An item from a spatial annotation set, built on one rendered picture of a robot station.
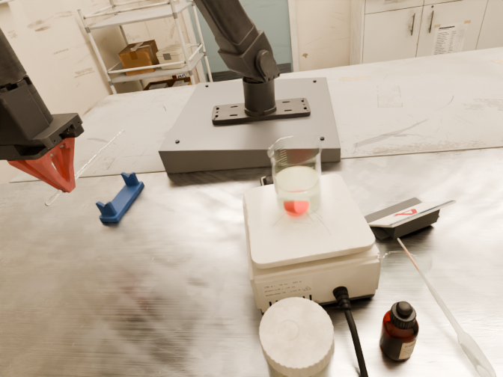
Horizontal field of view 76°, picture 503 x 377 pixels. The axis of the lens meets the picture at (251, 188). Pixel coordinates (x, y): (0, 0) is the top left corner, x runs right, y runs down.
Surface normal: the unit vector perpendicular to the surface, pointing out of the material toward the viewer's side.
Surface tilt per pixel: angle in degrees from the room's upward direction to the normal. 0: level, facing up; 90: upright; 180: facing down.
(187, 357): 0
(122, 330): 0
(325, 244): 0
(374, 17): 90
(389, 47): 90
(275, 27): 90
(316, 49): 90
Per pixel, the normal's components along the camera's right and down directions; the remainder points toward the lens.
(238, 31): 0.56, 0.37
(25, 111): 0.97, 0.01
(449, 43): -0.11, 0.62
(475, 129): -0.15, -0.78
